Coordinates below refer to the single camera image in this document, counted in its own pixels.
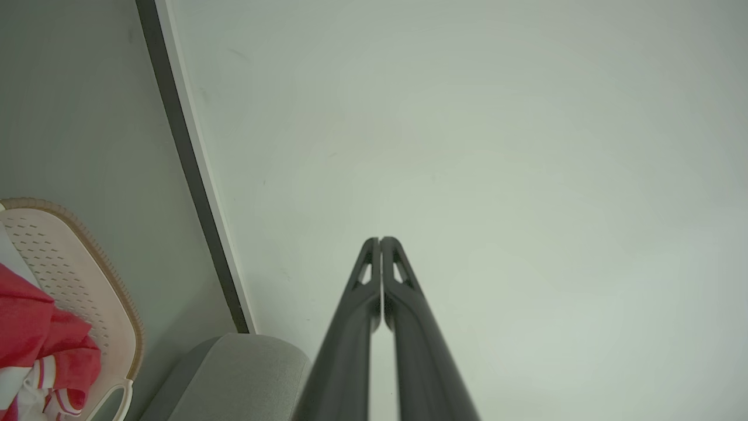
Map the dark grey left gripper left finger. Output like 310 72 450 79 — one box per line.
292 237 382 421

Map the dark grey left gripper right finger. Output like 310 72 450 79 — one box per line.
382 236 481 421

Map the red garment with white stripes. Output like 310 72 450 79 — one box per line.
32 309 102 419

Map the plain red shirt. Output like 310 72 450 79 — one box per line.
0 263 57 369

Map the cream perforated laundry basket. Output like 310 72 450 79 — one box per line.
0 198 144 421

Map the grey fabric sofa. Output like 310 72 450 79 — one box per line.
139 333 311 421

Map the black baseboard strip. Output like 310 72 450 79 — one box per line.
135 0 252 334

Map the white cloth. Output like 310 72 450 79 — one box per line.
0 221 49 421

